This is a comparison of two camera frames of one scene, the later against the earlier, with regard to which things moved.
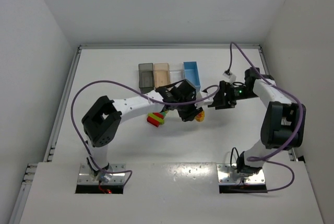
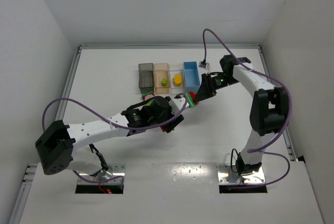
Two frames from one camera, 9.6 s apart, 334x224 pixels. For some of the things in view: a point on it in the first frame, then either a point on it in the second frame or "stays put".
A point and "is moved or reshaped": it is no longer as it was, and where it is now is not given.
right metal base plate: [227, 175] stays put
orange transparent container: [162, 74] stays put
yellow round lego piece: [200, 118] to [177, 80]
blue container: [191, 74] stays put
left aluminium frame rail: [51, 141] stays put
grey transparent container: [146, 78] stays put
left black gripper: [186, 112] to [176, 122]
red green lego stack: [156, 118] is moved or reshaped
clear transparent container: [176, 72] stays put
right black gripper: [223, 96] to [206, 86]
